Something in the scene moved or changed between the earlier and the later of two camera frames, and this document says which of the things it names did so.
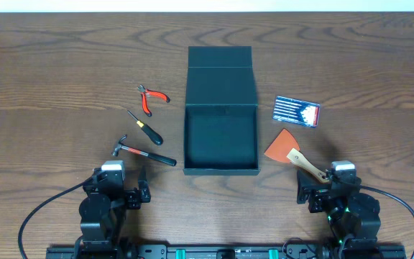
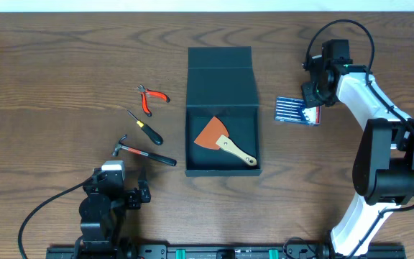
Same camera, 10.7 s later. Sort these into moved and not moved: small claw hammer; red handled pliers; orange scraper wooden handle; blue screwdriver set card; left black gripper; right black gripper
Moved: orange scraper wooden handle; right black gripper
Not moved: small claw hammer; red handled pliers; left black gripper; blue screwdriver set card
